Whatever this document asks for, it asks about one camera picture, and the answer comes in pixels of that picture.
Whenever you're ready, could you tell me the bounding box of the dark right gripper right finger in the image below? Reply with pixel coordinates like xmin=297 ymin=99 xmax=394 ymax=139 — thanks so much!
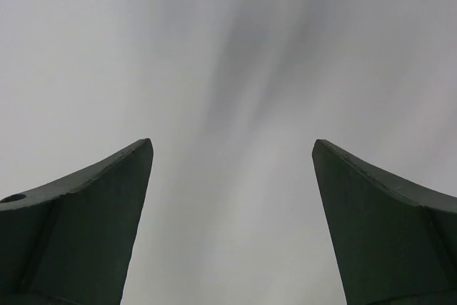
xmin=312 ymin=139 xmax=456 ymax=304

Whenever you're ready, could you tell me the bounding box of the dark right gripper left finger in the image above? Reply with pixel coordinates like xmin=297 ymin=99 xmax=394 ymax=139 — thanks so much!
xmin=1 ymin=139 xmax=154 ymax=304

